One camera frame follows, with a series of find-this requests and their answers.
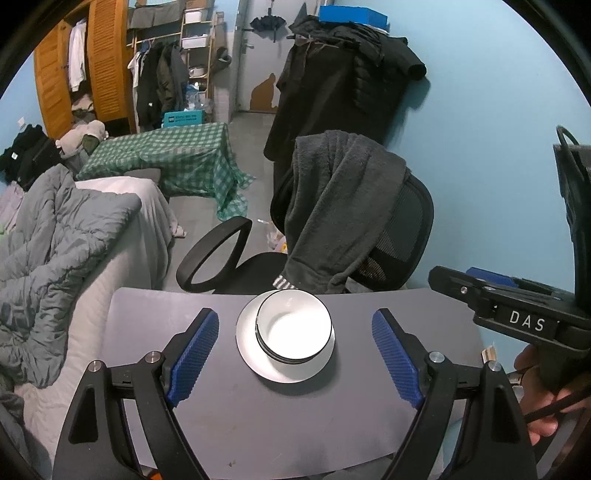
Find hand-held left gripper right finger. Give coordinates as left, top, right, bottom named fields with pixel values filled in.
left=371, top=308, right=539, bottom=480

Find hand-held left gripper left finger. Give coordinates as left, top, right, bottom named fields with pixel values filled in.
left=53, top=308, right=219, bottom=480

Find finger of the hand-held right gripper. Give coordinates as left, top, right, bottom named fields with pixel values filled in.
left=428, top=265, right=498, bottom=318
left=465, top=266, right=570, bottom=297

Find white plate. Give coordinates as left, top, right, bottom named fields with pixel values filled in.
left=235, top=291, right=336, bottom=385

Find person's right hand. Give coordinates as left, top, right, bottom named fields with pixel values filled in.
left=513, top=344, right=574, bottom=447

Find black office chair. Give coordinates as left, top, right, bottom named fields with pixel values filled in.
left=176, top=165, right=436, bottom=296

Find white bed sheet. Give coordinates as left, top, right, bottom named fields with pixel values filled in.
left=13, top=177, right=177, bottom=459

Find grey fleece robe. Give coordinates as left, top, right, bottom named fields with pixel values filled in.
left=282, top=130, right=413, bottom=296

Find grey comforter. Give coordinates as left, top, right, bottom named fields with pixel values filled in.
left=0, top=163, right=142, bottom=389

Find green checkered tablecloth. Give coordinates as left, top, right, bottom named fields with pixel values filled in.
left=75, top=122, right=257, bottom=223

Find black puffer jacket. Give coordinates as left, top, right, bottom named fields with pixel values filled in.
left=332, top=25, right=428, bottom=117

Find black long coat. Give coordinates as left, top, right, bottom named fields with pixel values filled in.
left=263, top=16, right=370, bottom=185

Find teal plastic crate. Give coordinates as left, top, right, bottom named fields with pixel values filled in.
left=163, top=111, right=207, bottom=128

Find beige clothes pile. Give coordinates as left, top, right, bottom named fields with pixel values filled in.
left=55, top=120, right=110, bottom=158

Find pile of black clothes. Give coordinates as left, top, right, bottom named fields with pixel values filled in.
left=0, top=123, right=64, bottom=191

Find dark hanging clothes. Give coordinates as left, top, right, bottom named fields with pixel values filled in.
left=128, top=41, right=191, bottom=133

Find blue box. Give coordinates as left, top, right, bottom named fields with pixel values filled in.
left=318, top=5, right=390, bottom=30

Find grey door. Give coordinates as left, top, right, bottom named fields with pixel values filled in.
left=235, top=0, right=298, bottom=114

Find white shelf unit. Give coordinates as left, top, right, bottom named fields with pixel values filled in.
left=180, top=8, right=216, bottom=126

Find orange wooden wardrobe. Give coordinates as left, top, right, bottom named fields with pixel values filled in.
left=34, top=0, right=140, bottom=140

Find black umbrella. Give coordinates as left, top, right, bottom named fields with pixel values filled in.
left=250, top=13, right=290, bottom=43

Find white hanging shirt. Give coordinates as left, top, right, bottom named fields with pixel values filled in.
left=68, top=20, right=89, bottom=94

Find black cable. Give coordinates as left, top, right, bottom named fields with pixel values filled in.
left=523, top=391, right=591, bottom=424

